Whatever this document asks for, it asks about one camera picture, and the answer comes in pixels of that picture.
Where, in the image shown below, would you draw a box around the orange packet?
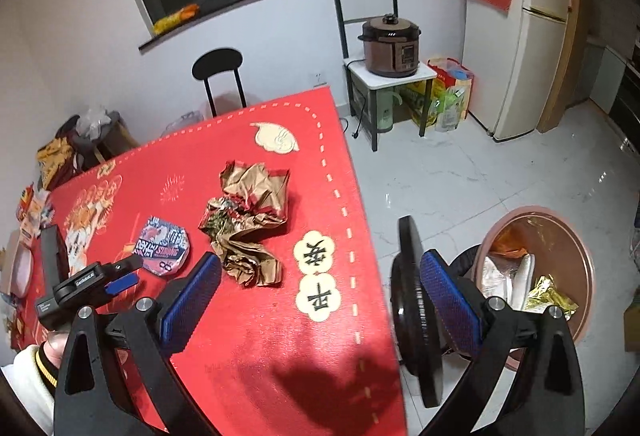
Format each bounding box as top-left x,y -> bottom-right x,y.
152,4 -> 200,35
492,228 -> 529,257

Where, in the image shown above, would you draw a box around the grey kitchen cabinet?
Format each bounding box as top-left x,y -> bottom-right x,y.
587,43 -> 626,115

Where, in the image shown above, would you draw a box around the red printed tablecloth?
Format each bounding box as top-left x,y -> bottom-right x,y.
10,86 -> 409,436

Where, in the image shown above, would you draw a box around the orange packet on sill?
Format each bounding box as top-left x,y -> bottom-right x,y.
152,4 -> 200,35

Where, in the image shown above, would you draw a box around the cream refrigerator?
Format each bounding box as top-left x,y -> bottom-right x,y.
462,0 -> 574,145

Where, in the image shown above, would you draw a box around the gold brown patterned packet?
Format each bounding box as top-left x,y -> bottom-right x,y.
36,136 -> 84,189

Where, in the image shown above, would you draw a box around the person's left forearm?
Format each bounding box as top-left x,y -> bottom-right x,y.
0,343 -> 64,436

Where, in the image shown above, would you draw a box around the brown electric pressure cooker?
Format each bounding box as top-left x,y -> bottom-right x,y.
357,14 -> 424,78

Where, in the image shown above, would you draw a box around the clear plastic container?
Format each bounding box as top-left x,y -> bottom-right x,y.
162,113 -> 206,137

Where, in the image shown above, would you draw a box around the blue pink printed lid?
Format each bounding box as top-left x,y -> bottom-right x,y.
132,215 -> 194,278

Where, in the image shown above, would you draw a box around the wooden door frame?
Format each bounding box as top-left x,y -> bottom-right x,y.
537,0 -> 594,133

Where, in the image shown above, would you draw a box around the gold foil wrapper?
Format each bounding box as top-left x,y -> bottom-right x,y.
524,275 -> 579,315

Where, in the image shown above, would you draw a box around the pale green kettle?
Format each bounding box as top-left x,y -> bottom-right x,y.
370,90 -> 404,135

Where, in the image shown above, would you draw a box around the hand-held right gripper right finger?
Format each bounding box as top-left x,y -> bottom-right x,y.
419,250 -> 589,436

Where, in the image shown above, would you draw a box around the gold crumpled wrapper with print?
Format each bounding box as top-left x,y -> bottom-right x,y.
199,196 -> 289,243

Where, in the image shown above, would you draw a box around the dark box with clear bag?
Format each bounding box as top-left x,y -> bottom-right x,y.
55,108 -> 141,172

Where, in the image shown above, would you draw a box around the black power cable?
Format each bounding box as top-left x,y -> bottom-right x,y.
339,115 -> 364,143

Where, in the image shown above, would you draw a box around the silver foil tray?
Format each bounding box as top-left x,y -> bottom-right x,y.
479,253 -> 537,313

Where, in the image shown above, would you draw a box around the red-edged colourful shopping bag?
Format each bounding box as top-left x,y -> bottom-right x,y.
427,56 -> 475,133

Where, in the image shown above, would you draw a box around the colourful snack packets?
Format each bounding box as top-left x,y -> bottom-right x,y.
17,185 -> 54,237

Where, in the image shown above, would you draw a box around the pink round trash bin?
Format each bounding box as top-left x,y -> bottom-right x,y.
470,206 -> 596,373

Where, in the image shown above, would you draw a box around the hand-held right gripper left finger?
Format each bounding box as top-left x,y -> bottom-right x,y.
52,252 -> 223,436

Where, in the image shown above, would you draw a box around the yellow green packet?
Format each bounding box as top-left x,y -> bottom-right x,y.
402,83 -> 436,127

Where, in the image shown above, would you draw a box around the white plastic container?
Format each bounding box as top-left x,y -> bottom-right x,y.
4,231 -> 36,297

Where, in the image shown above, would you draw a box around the black chair with round backrest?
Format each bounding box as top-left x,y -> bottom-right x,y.
390,216 -> 482,410
192,48 -> 249,119

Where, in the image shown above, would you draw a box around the brown cardboard box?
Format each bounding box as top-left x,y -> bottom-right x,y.
622,301 -> 640,353

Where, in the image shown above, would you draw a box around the black built-in oven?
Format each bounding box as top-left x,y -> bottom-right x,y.
611,58 -> 640,119

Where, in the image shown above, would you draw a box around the black rectangular box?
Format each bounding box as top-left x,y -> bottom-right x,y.
39,224 -> 71,289

